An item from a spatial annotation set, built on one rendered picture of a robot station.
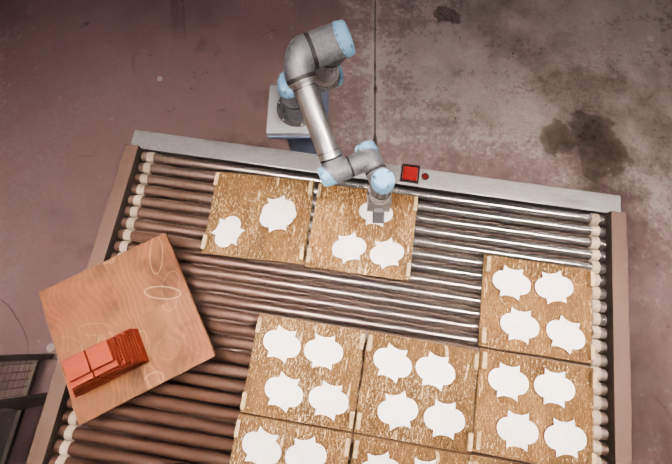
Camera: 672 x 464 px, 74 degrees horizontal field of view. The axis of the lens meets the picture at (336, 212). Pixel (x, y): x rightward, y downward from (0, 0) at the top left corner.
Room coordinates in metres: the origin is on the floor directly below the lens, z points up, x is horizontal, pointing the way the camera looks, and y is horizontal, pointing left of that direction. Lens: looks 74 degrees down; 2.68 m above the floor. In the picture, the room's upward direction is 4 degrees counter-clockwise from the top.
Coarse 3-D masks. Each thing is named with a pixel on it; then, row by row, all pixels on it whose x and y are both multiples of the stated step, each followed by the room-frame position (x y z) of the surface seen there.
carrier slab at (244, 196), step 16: (224, 176) 0.71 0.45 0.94; (240, 176) 0.70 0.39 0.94; (256, 176) 0.70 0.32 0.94; (224, 192) 0.64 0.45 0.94; (240, 192) 0.63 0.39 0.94; (256, 192) 0.63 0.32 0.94; (272, 192) 0.62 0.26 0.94; (288, 192) 0.62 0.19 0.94; (304, 192) 0.61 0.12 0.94; (224, 208) 0.57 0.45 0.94; (240, 208) 0.56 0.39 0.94; (256, 208) 0.56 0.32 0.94; (304, 208) 0.54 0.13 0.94; (208, 224) 0.50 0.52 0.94; (256, 224) 0.49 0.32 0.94; (304, 224) 0.47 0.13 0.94; (208, 240) 0.44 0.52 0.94; (240, 240) 0.43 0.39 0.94; (256, 240) 0.42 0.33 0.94; (272, 240) 0.42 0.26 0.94; (288, 240) 0.41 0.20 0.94; (304, 240) 0.41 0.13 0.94; (240, 256) 0.36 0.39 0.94; (256, 256) 0.36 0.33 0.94; (272, 256) 0.35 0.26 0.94; (288, 256) 0.35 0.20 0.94; (304, 256) 0.34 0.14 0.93
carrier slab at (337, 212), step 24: (336, 192) 0.60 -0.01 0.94; (360, 192) 0.59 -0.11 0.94; (336, 216) 0.50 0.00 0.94; (360, 216) 0.49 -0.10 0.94; (408, 216) 0.48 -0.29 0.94; (312, 240) 0.41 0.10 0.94; (336, 240) 0.40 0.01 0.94; (384, 240) 0.38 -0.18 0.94; (408, 240) 0.38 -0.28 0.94; (312, 264) 0.31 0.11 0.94; (336, 264) 0.30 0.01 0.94; (360, 264) 0.30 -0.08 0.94
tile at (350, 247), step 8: (344, 240) 0.39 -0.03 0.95; (352, 240) 0.39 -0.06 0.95; (360, 240) 0.39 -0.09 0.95; (336, 248) 0.36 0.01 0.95; (344, 248) 0.36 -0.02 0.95; (352, 248) 0.36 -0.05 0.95; (360, 248) 0.36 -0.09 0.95; (336, 256) 0.33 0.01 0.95; (344, 256) 0.33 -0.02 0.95; (352, 256) 0.33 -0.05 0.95
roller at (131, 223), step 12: (132, 228) 0.52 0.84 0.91; (144, 228) 0.51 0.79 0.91; (156, 228) 0.51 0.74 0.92; (168, 228) 0.50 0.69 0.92; (180, 228) 0.50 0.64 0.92; (192, 228) 0.50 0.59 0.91; (420, 264) 0.28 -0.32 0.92; (432, 264) 0.28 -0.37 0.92; (456, 276) 0.22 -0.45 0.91; (468, 276) 0.22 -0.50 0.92; (480, 276) 0.22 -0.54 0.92; (600, 288) 0.14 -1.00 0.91
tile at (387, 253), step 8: (392, 240) 0.38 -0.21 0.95; (376, 248) 0.35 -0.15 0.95; (384, 248) 0.35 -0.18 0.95; (392, 248) 0.35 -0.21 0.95; (400, 248) 0.35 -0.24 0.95; (376, 256) 0.32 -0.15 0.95; (384, 256) 0.32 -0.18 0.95; (392, 256) 0.32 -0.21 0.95; (400, 256) 0.31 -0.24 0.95; (384, 264) 0.29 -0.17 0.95; (392, 264) 0.28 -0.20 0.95
